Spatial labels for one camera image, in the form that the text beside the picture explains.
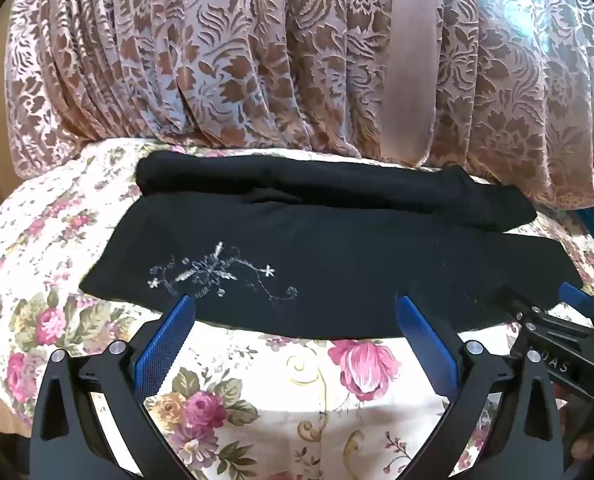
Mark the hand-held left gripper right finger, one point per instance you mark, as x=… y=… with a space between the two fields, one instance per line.
x=422 y=341

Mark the floral bedsheet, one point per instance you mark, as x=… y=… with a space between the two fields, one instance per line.
x=277 y=385

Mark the black embroidered pants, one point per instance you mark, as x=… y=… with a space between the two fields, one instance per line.
x=327 y=260

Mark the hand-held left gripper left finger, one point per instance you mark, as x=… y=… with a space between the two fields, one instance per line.
x=164 y=341

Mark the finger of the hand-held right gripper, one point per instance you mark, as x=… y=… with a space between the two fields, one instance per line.
x=577 y=297
x=514 y=305

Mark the brown floral patterned curtain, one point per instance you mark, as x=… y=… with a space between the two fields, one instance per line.
x=202 y=60

